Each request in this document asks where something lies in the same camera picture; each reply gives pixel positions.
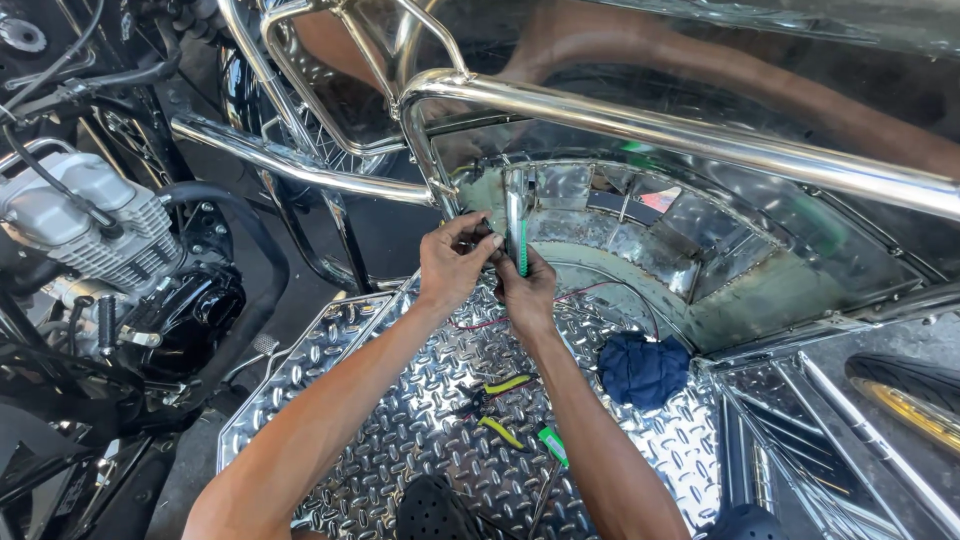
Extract person's left hand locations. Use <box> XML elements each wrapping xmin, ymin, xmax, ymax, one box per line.
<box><xmin>417</xmin><ymin>211</ymin><xmax>507</xmax><ymax>316</ymax></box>

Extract person's right hand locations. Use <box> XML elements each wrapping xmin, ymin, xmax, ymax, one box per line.
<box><xmin>491</xmin><ymin>243</ymin><xmax>560</xmax><ymax>339</ymax></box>

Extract dark blue cloth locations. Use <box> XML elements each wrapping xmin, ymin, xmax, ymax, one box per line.
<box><xmin>596</xmin><ymin>331</ymin><xmax>691</xmax><ymax>411</ymax></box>

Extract chrome diamond plate sidecar floor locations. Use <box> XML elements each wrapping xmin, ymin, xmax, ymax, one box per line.
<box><xmin>217</xmin><ymin>270</ymin><xmax>721</xmax><ymax>540</ymax></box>

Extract metal brake pedal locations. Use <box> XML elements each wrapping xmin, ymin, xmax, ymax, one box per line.
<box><xmin>223</xmin><ymin>332</ymin><xmax>281</xmax><ymax>385</ymax></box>

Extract stainless steel wheel arch panel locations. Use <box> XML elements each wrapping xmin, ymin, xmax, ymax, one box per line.
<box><xmin>450</xmin><ymin>157</ymin><xmax>924</xmax><ymax>355</ymax></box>

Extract black perforated clog shoe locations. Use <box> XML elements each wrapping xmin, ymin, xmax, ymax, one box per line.
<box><xmin>701</xmin><ymin>504</ymin><xmax>785</xmax><ymax>540</ymax></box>
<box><xmin>395</xmin><ymin>474</ymin><xmax>489</xmax><ymax>540</ymax></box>

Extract glossy black engine cover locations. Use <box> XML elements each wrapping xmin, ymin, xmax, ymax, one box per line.
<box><xmin>146</xmin><ymin>262</ymin><xmax>247</xmax><ymax>355</ymax></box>

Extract black rubber foot peg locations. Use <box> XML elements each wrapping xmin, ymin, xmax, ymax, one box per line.
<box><xmin>97</xmin><ymin>294</ymin><xmax>119</xmax><ymax>357</ymax></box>

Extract silver motorcycle engine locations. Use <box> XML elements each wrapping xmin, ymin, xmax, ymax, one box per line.
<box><xmin>0</xmin><ymin>150</ymin><xmax>185</xmax><ymax>297</ymax></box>

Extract black tire with gold rim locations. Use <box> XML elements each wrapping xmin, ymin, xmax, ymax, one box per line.
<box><xmin>845</xmin><ymin>354</ymin><xmax>960</xmax><ymax>459</ymax></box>

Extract thin red wire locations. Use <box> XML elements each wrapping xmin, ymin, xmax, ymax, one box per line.
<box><xmin>450</xmin><ymin>281</ymin><xmax>661</xmax><ymax>342</ymax></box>

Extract yellow handled pliers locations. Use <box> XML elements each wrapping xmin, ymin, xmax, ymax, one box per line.
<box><xmin>453</xmin><ymin>372</ymin><xmax>537</xmax><ymax>451</ymax></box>

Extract green flat handle tester screwdriver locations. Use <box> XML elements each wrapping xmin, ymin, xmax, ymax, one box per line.
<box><xmin>527</xmin><ymin>423</ymin><xmax>570</xmax><ymax>540</ymax></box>

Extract chrome tube guard frame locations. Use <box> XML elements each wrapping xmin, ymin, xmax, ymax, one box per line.
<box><xmin>171</xmin><ymin>0</ymin><xmax>470</xmax><ymax>207</ymax></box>

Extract thick chrome rail tube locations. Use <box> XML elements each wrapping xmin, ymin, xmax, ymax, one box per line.
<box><xmin>397</xmin><ymin>69</ymin><xmax>960</xmax><ymax>222</ymax></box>

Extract black spark plug cable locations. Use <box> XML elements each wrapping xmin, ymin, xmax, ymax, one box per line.
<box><xmin>0</xmin><ymin>123</ymin><xmax>123</xmax><ymax>240</ymax></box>

